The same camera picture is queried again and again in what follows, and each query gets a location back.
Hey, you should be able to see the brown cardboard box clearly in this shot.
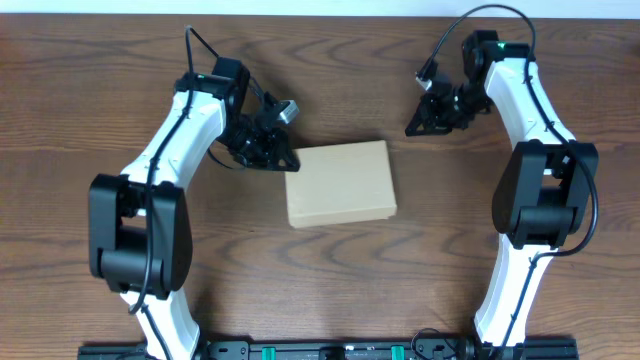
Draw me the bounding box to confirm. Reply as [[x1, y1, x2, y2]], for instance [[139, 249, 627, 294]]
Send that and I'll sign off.
[[285, 140, 397, 228]]

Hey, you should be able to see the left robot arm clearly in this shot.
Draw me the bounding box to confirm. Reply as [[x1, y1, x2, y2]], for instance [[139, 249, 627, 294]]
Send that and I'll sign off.
[[78, 57, 300, 359]]

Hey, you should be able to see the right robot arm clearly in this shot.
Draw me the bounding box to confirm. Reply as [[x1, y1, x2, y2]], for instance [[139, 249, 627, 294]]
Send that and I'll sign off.
[[405, 30, 599, 359]]

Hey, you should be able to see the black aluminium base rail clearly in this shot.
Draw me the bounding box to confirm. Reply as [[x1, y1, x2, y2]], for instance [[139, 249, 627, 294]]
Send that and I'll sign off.
[[77, 327, 580, 360]]

